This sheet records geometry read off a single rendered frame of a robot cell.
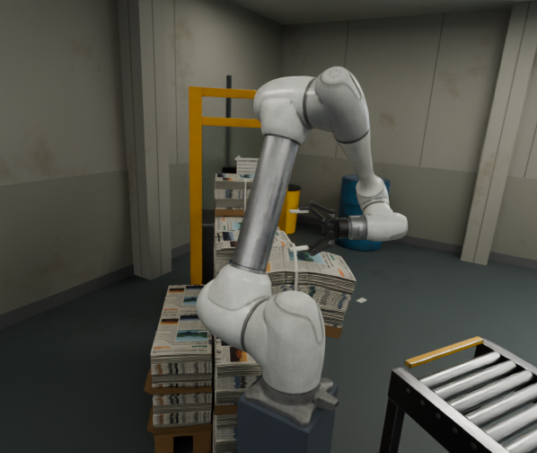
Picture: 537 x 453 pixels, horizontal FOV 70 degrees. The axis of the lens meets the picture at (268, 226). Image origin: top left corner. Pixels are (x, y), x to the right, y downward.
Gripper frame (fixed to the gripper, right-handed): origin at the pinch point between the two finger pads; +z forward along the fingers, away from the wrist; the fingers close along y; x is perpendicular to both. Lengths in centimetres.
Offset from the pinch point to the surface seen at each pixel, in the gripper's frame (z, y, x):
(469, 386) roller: -62, 57, -16
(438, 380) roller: -52, 56, -14
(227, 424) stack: 27, 73, -13
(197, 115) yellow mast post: 57, -43, 150
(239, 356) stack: 21, 46, -9
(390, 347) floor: -83, 134, 127
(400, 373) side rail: -39, 54, -12
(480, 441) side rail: -53, 55, -42
